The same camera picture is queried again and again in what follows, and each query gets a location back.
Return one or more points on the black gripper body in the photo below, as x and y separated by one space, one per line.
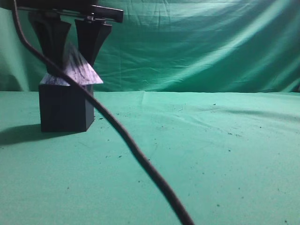
73 8

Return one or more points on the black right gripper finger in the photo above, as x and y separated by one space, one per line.
52 33

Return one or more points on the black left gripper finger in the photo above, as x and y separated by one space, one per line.
90 36

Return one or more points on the white marbled square pyramid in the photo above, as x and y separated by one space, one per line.
77 67

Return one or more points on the black cube block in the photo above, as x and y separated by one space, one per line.
64 109

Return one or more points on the green backdrop cloth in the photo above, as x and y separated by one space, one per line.
202 46

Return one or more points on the green table cloth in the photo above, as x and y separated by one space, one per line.
231 158

